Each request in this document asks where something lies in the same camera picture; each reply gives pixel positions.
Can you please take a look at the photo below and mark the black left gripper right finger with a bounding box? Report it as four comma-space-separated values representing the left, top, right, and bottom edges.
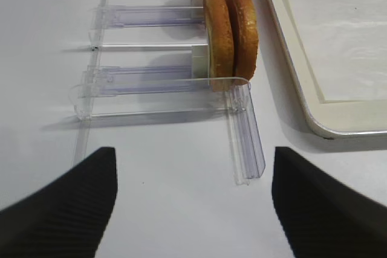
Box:
272, 147, 386, 257

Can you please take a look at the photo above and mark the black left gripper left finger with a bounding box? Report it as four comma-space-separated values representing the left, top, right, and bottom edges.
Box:
1, 147, 117, 257

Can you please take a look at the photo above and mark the brown bun slice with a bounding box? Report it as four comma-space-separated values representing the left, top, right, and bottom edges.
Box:
203, 0, 234, 92
226, 0, 259, 80

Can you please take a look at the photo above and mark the clear left acrylic rack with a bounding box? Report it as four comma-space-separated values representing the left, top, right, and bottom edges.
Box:
70, 0, 265, 184

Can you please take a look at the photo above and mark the white metal tray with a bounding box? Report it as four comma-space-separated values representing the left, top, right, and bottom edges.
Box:
268, 0, 386, 138

